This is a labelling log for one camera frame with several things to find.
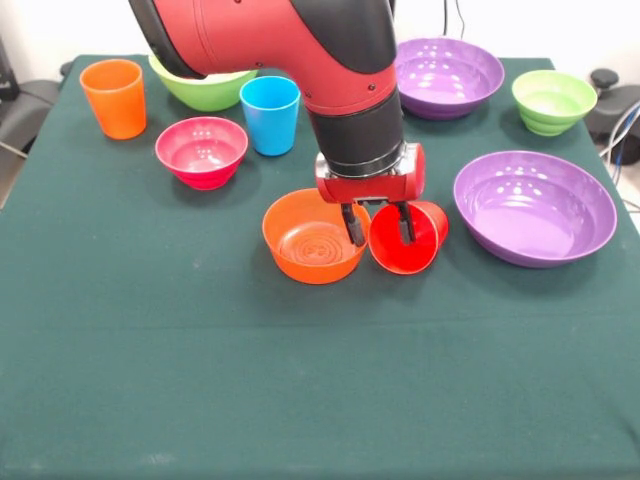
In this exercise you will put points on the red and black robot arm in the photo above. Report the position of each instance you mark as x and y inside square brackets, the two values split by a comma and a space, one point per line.
[325, 60]

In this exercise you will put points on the orange bowl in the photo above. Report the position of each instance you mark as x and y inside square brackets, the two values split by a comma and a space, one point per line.
[310, 270]

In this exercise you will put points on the purple bowl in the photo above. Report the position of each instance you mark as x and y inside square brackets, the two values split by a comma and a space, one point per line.
[535, 215]
[450, 80]

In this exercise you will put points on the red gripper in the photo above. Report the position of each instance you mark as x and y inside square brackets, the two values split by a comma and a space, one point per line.
[370, 187]

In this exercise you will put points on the black chair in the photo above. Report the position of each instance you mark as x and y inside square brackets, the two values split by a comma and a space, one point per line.
[617, 107]
[25, 112]

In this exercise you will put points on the orange cup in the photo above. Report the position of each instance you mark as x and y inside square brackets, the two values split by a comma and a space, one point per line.
[117, 105]

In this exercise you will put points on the blue cup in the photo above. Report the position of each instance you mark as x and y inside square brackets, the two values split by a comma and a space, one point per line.
[272, 125]

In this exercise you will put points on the pink bowl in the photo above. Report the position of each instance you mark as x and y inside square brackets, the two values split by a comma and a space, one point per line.
[202, 165]

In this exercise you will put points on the large green bowl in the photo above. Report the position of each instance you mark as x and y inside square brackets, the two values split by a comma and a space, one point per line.
[210, 95]

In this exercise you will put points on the red cup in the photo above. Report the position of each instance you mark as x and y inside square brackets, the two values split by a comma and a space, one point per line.
[400, 260]

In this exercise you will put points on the dark green tablecloth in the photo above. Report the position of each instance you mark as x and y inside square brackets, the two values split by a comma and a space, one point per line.
[300, 375]

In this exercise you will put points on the small green bowl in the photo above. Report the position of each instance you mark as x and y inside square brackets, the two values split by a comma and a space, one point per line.
[552, 107]

